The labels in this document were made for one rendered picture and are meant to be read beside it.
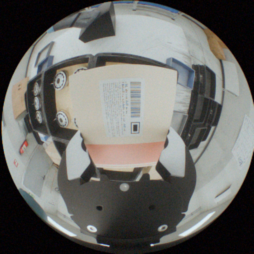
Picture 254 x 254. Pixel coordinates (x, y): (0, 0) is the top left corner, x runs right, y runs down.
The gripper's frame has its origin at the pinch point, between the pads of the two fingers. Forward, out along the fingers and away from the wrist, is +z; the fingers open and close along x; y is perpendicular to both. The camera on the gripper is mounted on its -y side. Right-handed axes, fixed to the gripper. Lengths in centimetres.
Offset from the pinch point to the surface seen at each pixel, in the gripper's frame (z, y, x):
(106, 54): 16.7, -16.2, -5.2
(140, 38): 40, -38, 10
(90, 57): 16.7, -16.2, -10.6
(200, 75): 60, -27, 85
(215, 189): -78, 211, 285
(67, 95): 26.6, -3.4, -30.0
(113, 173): 23, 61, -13
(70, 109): 26.6, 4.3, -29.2
